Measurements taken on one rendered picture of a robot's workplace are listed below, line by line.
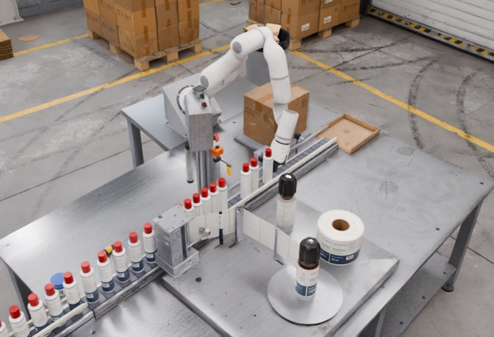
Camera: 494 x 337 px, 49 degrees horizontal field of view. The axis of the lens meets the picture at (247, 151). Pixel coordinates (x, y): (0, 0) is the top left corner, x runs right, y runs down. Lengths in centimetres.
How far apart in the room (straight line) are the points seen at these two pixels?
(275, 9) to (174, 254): 453
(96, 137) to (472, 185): 311
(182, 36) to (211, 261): 401
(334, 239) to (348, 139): 109
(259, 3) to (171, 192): 408
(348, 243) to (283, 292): 34
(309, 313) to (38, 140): 335
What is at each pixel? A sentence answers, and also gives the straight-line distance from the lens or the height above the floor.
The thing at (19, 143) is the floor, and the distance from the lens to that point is 502.
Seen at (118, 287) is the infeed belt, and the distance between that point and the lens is 237.
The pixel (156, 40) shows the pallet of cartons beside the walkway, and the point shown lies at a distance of 593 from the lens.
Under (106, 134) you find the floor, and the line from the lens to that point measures 493.
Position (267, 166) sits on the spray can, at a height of 100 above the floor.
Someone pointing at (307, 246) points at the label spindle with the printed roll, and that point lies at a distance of 208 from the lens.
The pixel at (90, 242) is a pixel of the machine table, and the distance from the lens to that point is 266.
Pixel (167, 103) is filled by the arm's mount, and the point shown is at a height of 100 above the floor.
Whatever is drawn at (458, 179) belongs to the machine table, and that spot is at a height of 83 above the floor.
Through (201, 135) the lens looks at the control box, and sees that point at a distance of 231.
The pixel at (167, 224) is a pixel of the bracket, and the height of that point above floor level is 114.
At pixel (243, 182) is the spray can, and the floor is 99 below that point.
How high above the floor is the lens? 264
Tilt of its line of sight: 35 degrees down
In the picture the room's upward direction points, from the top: 1 degrees clockwise
